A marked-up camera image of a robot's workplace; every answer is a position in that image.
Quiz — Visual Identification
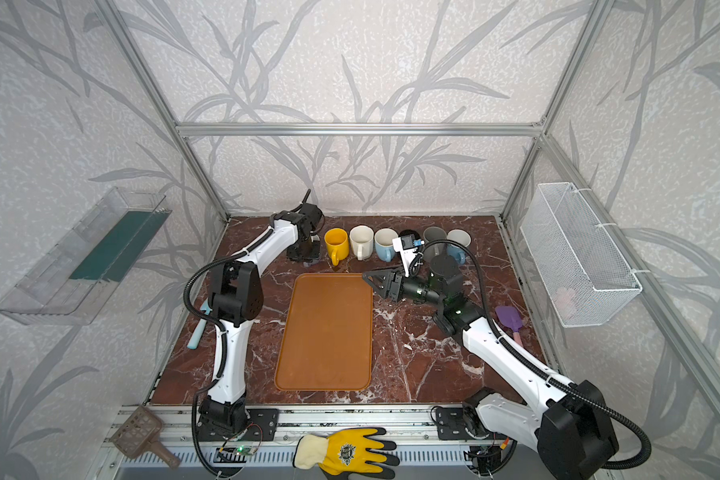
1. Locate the yellow mug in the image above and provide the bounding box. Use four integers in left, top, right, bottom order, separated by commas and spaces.
324, 228, 350, 267

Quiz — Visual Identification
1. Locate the light blue mug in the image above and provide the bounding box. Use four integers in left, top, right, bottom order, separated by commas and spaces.
374, 228, 398, 262

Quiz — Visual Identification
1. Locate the grey mug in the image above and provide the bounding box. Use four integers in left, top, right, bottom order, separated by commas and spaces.
423, 226, 447, 262

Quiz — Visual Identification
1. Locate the white mug with lettering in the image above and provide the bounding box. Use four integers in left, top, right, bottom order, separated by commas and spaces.
349, 225, 375, 261

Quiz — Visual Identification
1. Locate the black mug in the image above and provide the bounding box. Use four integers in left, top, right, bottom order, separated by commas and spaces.
398, 229, 421, 240

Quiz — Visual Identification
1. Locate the teal dotted mug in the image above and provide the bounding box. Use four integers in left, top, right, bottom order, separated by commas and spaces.
446, 229, 472, 265

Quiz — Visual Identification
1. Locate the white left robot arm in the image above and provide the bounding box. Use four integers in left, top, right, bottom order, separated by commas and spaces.
182, 194, 324, 479

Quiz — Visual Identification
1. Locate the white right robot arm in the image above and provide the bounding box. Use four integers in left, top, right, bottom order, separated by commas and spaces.
362, 235, 653, 479

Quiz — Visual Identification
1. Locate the orange plastic tray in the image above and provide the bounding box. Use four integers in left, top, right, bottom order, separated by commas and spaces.
275, 273, 373, 391

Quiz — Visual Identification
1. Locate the purple spatula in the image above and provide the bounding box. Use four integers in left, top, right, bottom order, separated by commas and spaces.
495, 306, 523, 347

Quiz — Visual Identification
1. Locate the pink object in basket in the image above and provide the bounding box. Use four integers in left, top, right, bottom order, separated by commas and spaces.
553, 287, 577, 321

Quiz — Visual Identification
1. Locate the light blue spatula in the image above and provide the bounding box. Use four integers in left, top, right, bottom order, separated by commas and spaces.
187, 300, 211, 350

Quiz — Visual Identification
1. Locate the yellow black work glove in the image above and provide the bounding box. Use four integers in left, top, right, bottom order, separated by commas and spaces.
293, 427, 400, 479

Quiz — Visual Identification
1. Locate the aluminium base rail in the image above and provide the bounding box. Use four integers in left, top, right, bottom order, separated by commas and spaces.
147, 404, 541, 476

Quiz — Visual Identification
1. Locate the white wire wall basket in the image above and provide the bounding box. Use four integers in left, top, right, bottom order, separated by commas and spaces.
520, 182, 642, 328

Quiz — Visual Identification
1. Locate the clear plastic wall bin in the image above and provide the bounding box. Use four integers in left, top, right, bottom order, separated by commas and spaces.
0, 187, 172, 326

